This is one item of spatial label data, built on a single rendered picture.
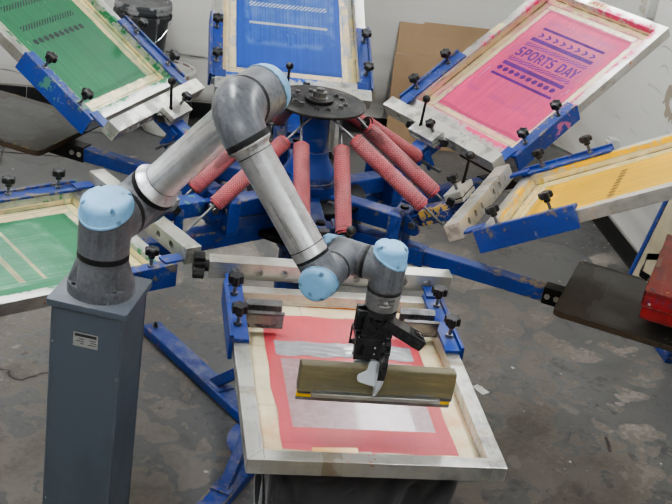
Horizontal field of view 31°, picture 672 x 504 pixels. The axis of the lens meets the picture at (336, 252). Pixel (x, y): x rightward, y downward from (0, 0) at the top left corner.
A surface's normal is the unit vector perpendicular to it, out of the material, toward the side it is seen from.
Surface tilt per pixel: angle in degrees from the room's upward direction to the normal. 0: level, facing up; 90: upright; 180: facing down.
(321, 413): 0
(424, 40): 77
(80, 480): 90
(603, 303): 0
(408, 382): 90
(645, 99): 90
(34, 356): 0
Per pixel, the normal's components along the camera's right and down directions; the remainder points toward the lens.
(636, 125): -0.98, -0.07
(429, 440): 0.14, -0.89
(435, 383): 0.13, 0.45
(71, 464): -0.18, 0.40
